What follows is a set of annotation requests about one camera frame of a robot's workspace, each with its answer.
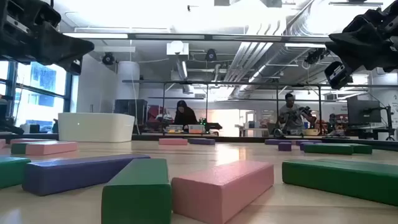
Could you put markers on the white ceiling lamp box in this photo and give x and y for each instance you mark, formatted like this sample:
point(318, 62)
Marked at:
point(177, 48)

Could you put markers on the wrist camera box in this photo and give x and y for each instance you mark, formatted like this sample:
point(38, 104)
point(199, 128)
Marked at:
point(74, 67)
point(337, 74)

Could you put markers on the white plastic bin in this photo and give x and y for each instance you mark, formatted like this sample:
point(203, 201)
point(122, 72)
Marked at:
point(96, 127)

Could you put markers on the white round column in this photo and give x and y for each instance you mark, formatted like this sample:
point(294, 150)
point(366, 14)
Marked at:
point(128, 81)

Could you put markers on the clear plastic storage box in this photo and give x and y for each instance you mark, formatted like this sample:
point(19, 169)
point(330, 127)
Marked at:
point(174, 128)
point(196, 128)

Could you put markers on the small white box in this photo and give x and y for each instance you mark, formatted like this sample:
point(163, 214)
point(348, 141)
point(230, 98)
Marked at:
point(29, 128)

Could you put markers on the person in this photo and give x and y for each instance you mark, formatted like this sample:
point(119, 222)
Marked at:
point(185, 116)
point(290, 116)

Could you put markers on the black cabinet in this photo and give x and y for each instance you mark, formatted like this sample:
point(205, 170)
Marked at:
point(130, 110)

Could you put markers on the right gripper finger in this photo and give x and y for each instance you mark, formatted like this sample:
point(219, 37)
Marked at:
point(357, 54)
point(357, 34)

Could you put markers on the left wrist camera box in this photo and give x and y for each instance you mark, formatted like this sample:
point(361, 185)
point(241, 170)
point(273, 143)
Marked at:
point(74, 67)

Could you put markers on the pink rectangular block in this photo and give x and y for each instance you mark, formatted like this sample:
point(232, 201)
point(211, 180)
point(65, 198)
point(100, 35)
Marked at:
point(53, 148)
point(173, 141)
point(2, 143)
point(31, 140)
point(217, 193)

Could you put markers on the black ceiling camera cluster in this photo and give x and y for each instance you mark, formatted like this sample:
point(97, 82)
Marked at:
point(315, 56)

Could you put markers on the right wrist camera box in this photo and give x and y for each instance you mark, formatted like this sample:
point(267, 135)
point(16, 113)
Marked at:
point(337, 74)

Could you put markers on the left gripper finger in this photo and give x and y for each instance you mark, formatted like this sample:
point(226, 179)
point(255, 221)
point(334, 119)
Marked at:
point(68, 52)
point(65, 39)

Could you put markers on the black background rig frame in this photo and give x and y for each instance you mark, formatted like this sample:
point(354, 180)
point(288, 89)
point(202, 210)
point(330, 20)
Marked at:
point(236, 83)

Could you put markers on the black metal table frame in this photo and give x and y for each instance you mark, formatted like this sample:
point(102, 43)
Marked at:
point(239, 138)

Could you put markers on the long overhead light bar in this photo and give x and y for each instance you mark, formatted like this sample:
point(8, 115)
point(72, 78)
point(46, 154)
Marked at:
point(171, 36)

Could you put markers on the large blue-framed window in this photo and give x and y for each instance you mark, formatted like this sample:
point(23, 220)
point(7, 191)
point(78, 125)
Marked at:
point(40, 81)

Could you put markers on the round black ceiling device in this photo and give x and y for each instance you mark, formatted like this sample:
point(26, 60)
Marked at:
point(211, 55)
point(108, 58)

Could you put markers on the silver ceiling ducts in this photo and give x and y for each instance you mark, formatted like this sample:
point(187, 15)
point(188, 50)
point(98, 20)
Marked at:
point(248, 59)

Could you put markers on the black computer monitor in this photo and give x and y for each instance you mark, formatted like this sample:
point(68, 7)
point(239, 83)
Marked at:
point(363, 112)

